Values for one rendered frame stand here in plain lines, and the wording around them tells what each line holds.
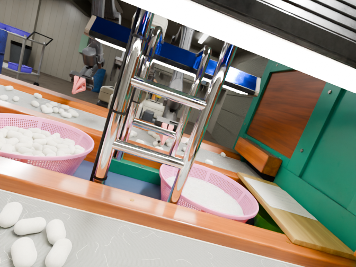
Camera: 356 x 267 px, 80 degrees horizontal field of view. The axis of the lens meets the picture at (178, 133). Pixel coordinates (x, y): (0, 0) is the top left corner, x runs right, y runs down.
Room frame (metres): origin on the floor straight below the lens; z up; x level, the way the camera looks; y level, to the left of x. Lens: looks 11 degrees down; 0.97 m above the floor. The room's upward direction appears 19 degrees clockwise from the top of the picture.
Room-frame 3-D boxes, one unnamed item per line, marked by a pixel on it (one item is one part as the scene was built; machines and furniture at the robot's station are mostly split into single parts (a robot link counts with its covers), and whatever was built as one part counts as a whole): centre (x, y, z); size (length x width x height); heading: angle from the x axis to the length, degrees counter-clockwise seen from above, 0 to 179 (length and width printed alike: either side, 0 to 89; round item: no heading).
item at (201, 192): (0.52, -0.12, 0.71); 0.22 x 0.22 x 0.06
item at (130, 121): (0.70, 0.08, 0.90); 0.20 x 0.19 x 0.45; 98
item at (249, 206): (0.52, -0.12, 0.72); 0.27 x 0.27 x 0.10
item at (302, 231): (0.55, -0.33, 0.77); 0.33 x 0.15 x 0.01; 8
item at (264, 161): (0.90, -0.34, 0.83); 0.30 x 0.06 x 0.07; 8
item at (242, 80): (0.78, 0.09, 1.08); 0.62 x 0.08 x 0.07; 98
